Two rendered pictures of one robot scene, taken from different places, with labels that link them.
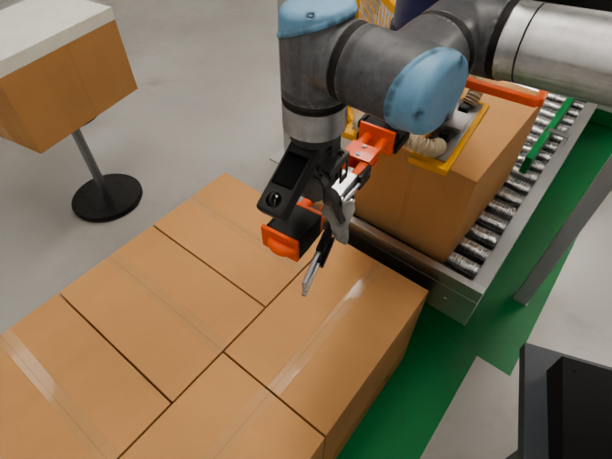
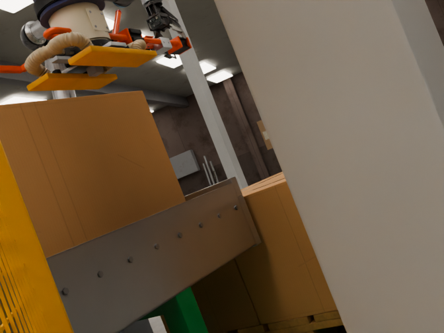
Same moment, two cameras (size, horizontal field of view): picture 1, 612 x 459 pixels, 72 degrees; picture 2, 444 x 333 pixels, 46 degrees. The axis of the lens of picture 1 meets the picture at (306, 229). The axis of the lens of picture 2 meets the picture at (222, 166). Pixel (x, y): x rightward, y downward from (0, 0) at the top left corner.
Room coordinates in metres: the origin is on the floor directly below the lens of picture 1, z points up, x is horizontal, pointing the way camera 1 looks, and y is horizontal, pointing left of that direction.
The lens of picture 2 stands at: (2.73, -0.18, 0.60)
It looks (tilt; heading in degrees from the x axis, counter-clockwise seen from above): 2 degrees up; 175
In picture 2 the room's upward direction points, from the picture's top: 22 degrees counter-clockwise
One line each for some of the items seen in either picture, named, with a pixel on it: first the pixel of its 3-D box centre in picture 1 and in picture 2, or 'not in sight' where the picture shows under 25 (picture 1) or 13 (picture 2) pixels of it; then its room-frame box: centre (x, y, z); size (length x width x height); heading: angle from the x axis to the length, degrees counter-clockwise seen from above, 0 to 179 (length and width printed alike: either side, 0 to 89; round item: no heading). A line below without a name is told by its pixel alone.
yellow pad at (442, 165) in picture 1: (453, 127); (73, 77); (0.94, -0.39, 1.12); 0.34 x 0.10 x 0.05; 147
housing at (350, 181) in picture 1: (334, 188); (160, 45); (0.60, -0.06, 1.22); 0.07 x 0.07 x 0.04; 57
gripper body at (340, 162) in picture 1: (316, 158); (157, 16); (0.51, -0.02, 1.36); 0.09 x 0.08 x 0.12; 147
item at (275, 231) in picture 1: (292, 229); (178, 45); (0.49, 0.02, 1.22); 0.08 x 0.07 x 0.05; 147
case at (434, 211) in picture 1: (444, 157); (46, 195); (1.27, -0.53, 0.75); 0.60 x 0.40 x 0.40; 141
